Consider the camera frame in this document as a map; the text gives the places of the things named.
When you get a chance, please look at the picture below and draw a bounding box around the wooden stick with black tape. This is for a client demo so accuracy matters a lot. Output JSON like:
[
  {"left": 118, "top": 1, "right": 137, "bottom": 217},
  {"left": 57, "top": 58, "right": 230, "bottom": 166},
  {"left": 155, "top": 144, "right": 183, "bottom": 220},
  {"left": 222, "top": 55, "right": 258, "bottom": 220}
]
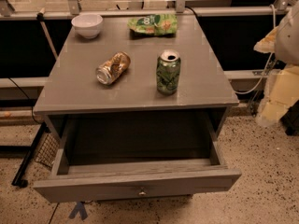
[{"left": 36, "top": 7, "right": 58, "bottom": 60}]

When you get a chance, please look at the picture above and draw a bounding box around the wire mesh basket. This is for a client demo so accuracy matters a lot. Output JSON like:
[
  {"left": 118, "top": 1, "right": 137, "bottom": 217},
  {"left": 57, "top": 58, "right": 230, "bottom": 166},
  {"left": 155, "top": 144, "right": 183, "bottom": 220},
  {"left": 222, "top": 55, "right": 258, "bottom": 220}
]
[{"left": 35, "top": 133, "right": 59, "bottom": 169}]

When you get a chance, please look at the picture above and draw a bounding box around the grey drawer cabinet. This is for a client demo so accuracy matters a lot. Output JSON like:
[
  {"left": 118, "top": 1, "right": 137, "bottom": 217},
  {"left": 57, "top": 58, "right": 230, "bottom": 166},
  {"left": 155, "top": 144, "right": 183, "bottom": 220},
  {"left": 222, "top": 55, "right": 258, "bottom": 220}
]
[{"left": 33, "top": 14, "right": 240, "bottom": 142}]

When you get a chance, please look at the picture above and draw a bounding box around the black cable on floor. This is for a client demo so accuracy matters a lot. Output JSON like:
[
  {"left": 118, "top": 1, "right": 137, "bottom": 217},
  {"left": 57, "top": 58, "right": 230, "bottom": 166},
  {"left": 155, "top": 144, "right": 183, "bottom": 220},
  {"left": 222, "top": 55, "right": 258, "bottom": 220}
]
[{"left": 7, "top": 77, "right": 43, "bottom": 125}]

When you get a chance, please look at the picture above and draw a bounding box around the white cable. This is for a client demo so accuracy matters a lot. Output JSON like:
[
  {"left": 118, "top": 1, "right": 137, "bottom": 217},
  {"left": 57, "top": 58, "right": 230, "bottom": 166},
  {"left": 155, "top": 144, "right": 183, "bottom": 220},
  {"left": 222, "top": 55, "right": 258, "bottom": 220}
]
[{"left": 234, "top": 4, "right": 278, "bottom": 95}]

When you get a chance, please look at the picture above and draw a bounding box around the gold crushed can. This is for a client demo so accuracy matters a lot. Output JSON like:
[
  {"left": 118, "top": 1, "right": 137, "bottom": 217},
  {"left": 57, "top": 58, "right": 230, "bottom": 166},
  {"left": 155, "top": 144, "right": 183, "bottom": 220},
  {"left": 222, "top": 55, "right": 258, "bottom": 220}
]
[{"left": 95, "top": 51, "right": 131, "bottom": 85}]

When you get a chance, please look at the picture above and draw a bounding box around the white bowl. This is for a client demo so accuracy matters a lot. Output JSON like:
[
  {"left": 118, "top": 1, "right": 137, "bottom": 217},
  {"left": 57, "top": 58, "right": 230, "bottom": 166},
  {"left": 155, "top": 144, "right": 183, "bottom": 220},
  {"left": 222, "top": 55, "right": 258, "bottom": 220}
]
[{"left": 71, "top": 14, "right": 104, "bottom": 38}]

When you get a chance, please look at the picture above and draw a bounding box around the green chip bag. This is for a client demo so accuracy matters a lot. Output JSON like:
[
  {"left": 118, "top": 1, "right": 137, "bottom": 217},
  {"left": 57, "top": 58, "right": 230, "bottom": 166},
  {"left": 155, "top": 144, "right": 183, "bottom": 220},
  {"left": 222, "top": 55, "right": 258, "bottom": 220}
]
[{"left": 127, "top": 14, "right": 178, "bottom": 36}]

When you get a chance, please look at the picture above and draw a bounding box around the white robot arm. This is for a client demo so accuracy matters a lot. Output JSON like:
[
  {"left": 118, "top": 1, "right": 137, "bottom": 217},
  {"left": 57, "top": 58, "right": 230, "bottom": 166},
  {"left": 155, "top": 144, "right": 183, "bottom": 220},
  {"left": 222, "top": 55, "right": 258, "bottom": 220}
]
[{"left": 253, "top": 1, "right": 299, "bottom": 127}]

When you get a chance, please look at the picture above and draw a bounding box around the blue tape cross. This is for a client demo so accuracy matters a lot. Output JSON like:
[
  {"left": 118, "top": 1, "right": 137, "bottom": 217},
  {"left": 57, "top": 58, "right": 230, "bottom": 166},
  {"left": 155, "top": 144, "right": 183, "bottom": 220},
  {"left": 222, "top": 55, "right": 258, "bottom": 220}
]
[{"left": 69, "top": 202, "right": 88, "bottom": 220}]

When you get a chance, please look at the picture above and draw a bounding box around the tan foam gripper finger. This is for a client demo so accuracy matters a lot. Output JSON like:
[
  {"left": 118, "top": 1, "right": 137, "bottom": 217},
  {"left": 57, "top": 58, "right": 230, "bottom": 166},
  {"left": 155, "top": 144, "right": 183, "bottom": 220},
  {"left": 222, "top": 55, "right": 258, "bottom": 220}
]
[{"left": 255, "top": 64, "right": 299, "bottom": 127}]

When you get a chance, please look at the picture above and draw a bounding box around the black floor stand bar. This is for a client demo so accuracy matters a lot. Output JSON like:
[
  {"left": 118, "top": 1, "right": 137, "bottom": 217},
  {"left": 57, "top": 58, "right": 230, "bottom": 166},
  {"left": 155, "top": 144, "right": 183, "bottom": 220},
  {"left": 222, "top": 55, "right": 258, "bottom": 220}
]
[{"left": 11, "top": 122, "right": 47, "bottom": 188}]

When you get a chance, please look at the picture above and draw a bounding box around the grey top drawer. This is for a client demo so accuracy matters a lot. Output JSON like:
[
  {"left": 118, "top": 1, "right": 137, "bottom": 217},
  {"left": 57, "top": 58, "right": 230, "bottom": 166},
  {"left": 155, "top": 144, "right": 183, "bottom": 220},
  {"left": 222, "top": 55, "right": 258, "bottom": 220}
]
[{"left": 34, "top": 110, "right": 241, "bottom": 203}]

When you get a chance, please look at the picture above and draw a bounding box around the green soda can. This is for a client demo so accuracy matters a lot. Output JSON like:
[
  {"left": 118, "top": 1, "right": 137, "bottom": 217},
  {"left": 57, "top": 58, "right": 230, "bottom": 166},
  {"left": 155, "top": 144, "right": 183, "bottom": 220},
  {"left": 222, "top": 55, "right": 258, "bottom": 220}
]
[{"left": 156, "top": 49, "right": 181, "bottom": 95}]

